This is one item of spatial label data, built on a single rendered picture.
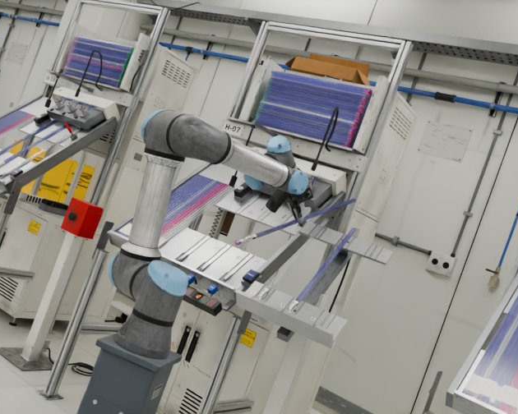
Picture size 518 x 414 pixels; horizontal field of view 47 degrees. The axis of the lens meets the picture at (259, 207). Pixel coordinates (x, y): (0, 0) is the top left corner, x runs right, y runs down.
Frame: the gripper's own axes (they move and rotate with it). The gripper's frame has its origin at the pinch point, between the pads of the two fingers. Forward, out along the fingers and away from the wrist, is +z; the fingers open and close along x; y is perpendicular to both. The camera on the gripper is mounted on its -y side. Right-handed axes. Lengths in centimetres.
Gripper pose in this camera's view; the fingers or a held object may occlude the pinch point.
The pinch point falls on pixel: (298, 220)
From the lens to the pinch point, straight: 220.0
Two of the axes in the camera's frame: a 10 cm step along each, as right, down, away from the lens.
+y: 8.4, -5.1, 2.0
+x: -4.7, -4.7, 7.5
